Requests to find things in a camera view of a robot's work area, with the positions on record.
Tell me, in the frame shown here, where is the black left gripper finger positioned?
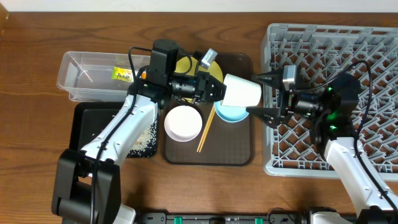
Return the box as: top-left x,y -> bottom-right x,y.
209,75 -> 226,93
206,92 -> 225,103

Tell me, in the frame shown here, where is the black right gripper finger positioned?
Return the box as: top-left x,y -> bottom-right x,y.
246,107 -> 285,127
251,68 -> 285,91

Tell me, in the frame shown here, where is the yellow plate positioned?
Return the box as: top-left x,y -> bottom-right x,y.
174,55 -> 224,103

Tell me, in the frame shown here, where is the light blue bowl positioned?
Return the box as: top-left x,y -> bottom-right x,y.
215,101 -> 249,123

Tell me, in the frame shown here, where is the pale green cup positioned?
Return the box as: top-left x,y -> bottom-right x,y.
220,73 -> 262,108

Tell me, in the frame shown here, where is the pink bowl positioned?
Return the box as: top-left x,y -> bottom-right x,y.
164,106 -> 202,142

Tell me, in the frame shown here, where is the cooked rice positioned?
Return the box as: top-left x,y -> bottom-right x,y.
127,121 -> 158,158

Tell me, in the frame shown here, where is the green orange snack wrapper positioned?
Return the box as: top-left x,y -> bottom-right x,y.
111,67 -> 134,83

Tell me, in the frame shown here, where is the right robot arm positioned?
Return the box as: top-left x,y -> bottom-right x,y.
247,69 -> 397,223

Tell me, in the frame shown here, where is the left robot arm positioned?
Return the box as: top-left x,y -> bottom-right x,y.
51,39 -> 226,223

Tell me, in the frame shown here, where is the grey dishwasher rack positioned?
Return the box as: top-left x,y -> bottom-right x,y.
261,24 -> 397,182

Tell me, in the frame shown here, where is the dark brown tray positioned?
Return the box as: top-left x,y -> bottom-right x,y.
161,53 -> 254,166

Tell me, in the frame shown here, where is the clear plastic bin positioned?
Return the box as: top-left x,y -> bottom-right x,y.
57,51 -> 131,101

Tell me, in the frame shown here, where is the black plastic bin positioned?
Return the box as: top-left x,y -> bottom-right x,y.
68,101 -> 159,159

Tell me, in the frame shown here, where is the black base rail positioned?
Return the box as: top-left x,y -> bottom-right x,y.
134,208 -> 310,224

